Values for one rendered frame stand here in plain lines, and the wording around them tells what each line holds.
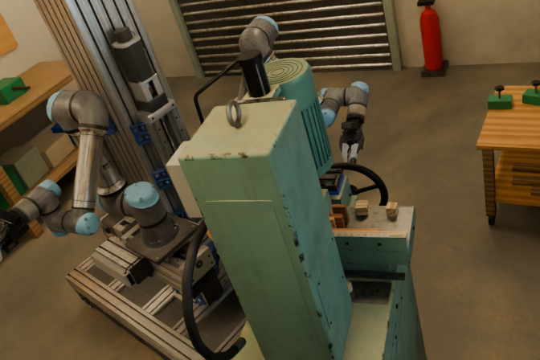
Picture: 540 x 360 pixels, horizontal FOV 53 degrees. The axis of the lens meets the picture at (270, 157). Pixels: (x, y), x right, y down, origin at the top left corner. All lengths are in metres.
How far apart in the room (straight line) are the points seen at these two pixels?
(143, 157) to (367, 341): 1.14
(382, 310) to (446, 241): 1.37
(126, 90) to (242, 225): 1.04
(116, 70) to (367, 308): 1.22
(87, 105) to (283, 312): 0.95
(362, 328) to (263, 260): 0.46
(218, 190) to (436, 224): 2.05
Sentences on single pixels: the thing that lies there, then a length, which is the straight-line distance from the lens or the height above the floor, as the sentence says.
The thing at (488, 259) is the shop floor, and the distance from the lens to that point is 2.89.
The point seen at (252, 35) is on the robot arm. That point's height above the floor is 1.40.
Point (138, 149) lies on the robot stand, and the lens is 2.19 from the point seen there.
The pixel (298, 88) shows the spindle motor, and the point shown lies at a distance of 1.37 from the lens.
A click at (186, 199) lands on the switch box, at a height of 1.38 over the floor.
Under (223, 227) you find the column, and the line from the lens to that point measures 1.25.
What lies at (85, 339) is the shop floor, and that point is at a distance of 3.24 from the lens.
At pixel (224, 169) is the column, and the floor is 1.48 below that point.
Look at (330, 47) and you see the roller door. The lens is 4.82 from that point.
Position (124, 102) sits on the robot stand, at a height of 1.31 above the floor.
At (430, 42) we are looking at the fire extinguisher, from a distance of 4.41.
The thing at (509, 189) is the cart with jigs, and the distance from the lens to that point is 3.01.
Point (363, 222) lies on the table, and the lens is 1.79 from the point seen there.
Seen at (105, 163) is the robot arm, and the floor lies 1.17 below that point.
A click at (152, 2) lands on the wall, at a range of 5.64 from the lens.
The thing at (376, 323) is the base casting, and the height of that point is 0.80.
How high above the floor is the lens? 2.07
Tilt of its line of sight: 32 degrees down
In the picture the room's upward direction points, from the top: 18 degrees counter-clockwise
